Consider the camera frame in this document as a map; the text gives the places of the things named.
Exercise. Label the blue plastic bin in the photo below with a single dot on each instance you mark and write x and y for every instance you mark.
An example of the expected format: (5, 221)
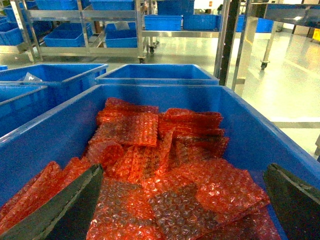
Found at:
(64, 81)
(126, 38)
(158, 74)
(66, 35)
(20, 104)

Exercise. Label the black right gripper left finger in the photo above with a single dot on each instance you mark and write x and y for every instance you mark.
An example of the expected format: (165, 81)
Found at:
(67, 216)

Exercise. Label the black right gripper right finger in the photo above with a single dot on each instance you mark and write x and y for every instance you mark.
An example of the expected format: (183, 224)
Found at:
(296, 203)

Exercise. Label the blue bin with bubble wrap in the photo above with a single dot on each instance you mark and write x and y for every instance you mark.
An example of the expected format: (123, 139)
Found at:
(64, 131)

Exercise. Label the red bubble wrap pile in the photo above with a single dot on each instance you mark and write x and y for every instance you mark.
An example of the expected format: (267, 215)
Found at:
(163, 179)

